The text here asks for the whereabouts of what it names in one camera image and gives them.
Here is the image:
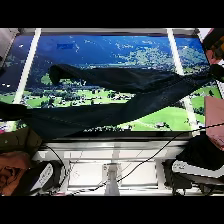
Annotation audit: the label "pink garment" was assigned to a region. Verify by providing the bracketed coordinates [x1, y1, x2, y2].
[203, 95, 224, 152]

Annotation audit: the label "silver frame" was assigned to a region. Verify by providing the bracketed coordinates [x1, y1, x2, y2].
[32, 139, 203, 196]

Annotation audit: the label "dark blue jeans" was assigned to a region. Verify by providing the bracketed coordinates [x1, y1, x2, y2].
[19, 63, 218, 139]

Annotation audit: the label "olive garment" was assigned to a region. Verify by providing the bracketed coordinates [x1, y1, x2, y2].
[0, 127, 44, 158]

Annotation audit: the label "red checked garment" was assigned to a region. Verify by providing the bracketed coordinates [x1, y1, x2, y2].
[201, 28, 224, 65]

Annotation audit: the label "brown garment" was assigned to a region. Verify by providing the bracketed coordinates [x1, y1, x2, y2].
[0, 150, 33, 196]

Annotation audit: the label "black garment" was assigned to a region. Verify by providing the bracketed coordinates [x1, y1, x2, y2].
[176, 132, 224, 172]

